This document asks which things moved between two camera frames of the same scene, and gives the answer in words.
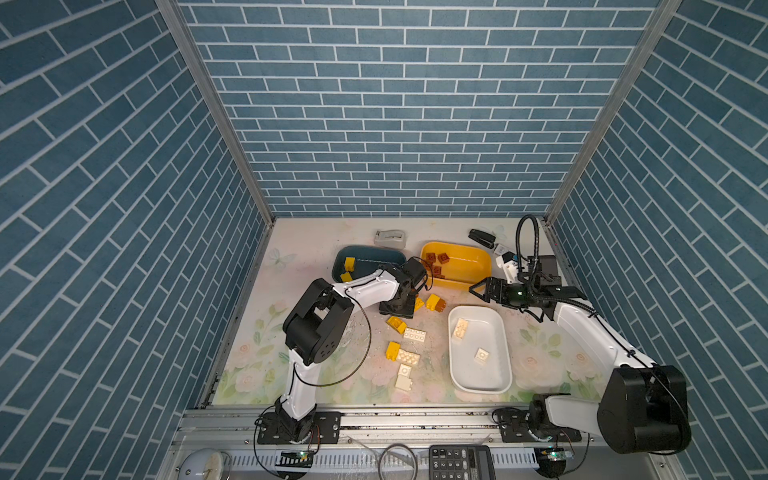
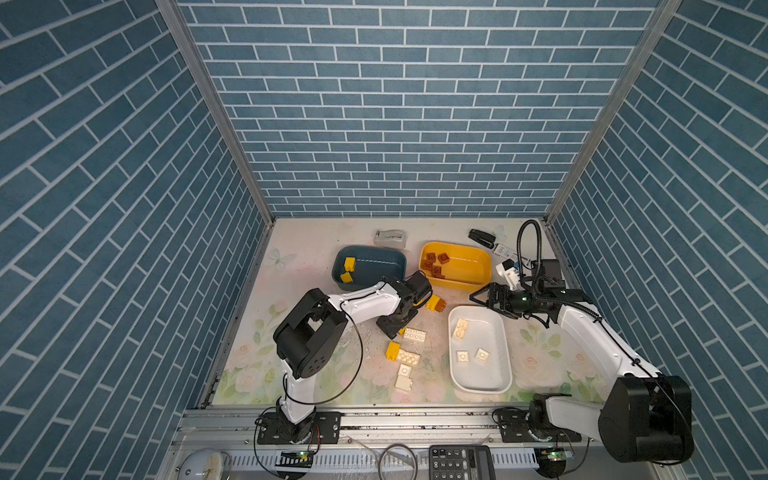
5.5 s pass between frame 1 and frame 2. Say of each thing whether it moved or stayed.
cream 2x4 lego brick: stayed
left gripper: moved
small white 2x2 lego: stayed
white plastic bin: stayed
